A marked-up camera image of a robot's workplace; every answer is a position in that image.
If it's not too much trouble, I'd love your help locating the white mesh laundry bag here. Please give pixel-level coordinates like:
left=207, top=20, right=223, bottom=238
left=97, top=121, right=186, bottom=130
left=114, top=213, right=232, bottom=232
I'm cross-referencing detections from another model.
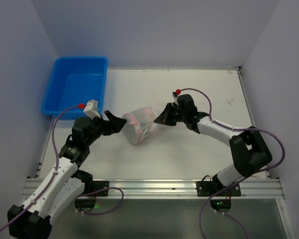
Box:
left=122, top=107, right=158, bottom=145

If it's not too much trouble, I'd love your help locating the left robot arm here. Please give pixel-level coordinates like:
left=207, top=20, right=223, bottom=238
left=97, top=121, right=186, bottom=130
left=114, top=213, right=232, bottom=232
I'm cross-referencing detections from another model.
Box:
left=7, top=110, right=127, bottom=239

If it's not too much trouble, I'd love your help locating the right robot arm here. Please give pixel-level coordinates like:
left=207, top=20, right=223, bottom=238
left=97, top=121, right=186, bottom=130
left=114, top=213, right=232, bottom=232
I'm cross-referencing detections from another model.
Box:
left=154, top=94, right=272, bottom=191

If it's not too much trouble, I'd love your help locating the blue plastic bin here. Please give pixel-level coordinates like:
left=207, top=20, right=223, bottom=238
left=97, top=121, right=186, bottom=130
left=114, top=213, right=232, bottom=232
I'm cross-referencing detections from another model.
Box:
left=41, top=56, right=108, bottom=117

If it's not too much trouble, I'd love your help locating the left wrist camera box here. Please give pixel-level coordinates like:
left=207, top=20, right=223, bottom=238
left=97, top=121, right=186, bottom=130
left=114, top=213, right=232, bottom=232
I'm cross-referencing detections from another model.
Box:
left=83, top=100, right=101, bottom=120

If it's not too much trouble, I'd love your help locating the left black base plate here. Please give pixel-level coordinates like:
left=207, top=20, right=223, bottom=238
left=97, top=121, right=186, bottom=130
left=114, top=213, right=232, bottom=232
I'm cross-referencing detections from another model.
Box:
left=92, top=181, right=110, bottom=197

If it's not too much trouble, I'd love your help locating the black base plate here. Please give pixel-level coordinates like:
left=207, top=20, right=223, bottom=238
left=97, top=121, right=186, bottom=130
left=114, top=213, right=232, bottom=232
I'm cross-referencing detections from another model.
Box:
left=92, top=181, right=110, bottom=197
left=196, top=181, right=242, bottom=197

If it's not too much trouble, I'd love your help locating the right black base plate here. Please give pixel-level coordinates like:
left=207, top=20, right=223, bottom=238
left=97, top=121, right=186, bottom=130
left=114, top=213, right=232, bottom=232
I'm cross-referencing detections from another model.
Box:
left=196, top=181, right=242, bottom=197

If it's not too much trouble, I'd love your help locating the aluminium mounting rail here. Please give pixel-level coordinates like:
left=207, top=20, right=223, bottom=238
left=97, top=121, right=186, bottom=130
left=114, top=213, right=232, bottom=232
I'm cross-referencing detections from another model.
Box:
left=23, top=178, right=285, bottom=200

